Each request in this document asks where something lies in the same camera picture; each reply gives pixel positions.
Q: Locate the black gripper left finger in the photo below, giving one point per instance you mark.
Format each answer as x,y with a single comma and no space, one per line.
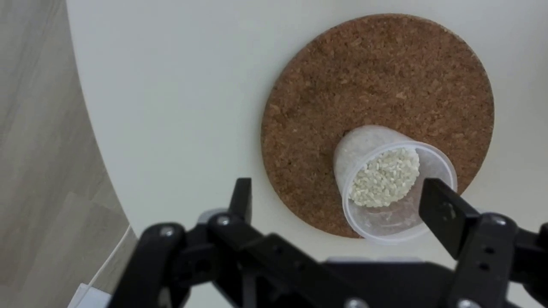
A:
240,204

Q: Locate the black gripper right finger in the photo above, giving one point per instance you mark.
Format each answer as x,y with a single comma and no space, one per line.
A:
445,215

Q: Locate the round cork trivet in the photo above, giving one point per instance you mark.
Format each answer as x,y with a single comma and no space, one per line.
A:
394,71

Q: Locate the clear plastic cup with rice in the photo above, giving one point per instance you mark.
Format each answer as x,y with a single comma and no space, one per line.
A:
378,175

